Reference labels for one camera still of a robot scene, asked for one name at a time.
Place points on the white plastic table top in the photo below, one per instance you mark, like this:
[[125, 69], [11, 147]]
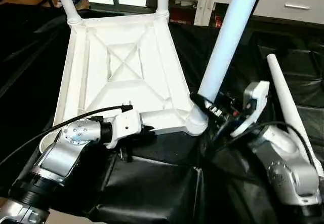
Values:
[[121, 67]]

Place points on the black mat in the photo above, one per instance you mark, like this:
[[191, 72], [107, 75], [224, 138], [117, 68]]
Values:
[[202, 188]]

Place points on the white glass door cabinet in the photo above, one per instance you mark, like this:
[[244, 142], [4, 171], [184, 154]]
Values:
[[202, 1]]

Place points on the white drawer unit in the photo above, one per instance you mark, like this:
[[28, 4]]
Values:
[[288, 5]]

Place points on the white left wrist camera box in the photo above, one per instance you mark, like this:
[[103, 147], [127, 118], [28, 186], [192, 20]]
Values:
[[124, 125]]

